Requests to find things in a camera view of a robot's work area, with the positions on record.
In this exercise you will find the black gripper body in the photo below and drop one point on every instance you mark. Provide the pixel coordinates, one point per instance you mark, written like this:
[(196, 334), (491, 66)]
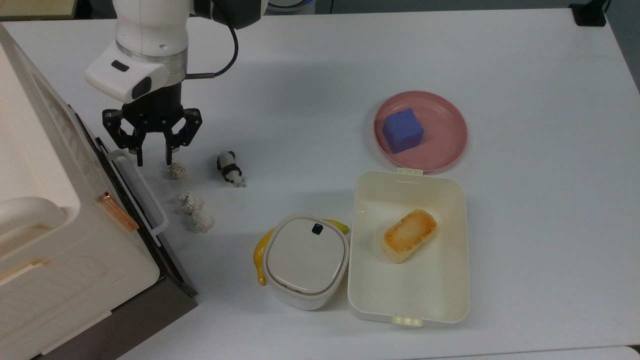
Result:
[(155, 112)]

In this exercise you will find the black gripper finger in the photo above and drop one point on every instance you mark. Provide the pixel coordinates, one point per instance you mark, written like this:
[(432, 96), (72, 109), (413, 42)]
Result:
[(120, 130), (187, 131)]

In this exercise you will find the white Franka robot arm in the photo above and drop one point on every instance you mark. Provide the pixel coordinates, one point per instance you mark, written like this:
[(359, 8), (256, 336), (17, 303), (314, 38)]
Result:
[(150, 30)]

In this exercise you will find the cream open plastic container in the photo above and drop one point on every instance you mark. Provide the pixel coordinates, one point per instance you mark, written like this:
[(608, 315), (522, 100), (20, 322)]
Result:
[(425, 295)]

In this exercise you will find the crumpled white paper ball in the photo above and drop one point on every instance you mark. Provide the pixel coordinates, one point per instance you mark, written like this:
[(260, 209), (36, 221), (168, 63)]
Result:
[(191, 203), (203, 222), (177, 170)]

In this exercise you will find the panda figurine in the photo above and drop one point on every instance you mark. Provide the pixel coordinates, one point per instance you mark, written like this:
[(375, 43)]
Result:
[(230, 169)]

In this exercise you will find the yellow banana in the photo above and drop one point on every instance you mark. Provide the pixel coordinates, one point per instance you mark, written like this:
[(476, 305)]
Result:
[(259, 252)]

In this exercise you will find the light wooden board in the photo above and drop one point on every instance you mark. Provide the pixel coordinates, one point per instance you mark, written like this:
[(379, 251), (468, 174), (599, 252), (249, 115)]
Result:
[(35, 7)]

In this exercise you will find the white lidded round bin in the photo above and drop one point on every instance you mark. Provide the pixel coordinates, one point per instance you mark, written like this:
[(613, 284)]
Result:
[(305, 260)]

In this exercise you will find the purple cube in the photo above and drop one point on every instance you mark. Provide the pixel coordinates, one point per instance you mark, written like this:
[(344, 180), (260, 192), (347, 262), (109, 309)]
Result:
[(402, 131)]

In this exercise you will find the toasted bread piece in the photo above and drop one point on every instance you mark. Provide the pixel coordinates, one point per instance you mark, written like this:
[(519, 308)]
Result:
[(409, 236)]

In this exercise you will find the pink plate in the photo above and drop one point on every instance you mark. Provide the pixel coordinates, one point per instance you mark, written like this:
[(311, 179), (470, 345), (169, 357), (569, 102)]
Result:
[(445, 135)]

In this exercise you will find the black stand base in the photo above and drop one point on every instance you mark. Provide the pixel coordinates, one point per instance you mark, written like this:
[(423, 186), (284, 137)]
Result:
[(590, 14)]

